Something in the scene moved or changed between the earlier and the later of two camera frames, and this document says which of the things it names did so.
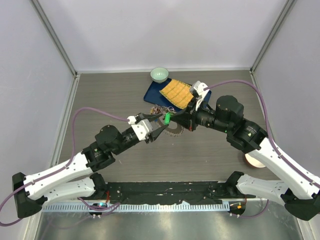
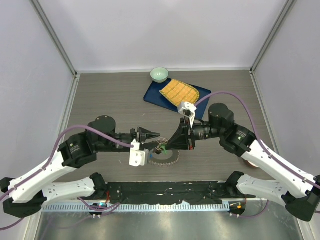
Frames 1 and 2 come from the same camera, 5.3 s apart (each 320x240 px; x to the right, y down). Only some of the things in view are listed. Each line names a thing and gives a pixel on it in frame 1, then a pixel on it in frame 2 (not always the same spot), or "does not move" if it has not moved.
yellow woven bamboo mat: (178, 92) does not move
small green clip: (167, 118) to (163, 146)
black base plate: (163, 191) does not move
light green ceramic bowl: (159, 75) does not move
